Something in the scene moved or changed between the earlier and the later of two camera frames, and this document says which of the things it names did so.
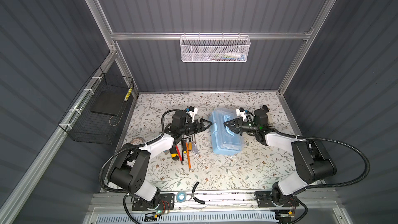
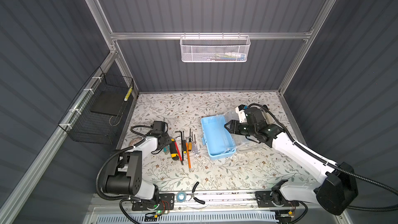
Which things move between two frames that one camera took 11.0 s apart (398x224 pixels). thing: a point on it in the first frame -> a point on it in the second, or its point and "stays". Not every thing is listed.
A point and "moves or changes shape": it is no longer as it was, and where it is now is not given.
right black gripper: x=238 y=129 stays
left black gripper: x=201 y=128 -> x=167 y=140
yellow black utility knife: x=174 y=154 stays
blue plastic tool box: x=225 y=141 moves or changes shape
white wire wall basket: x=214 y=47 stays
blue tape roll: x=181 y=196 stays
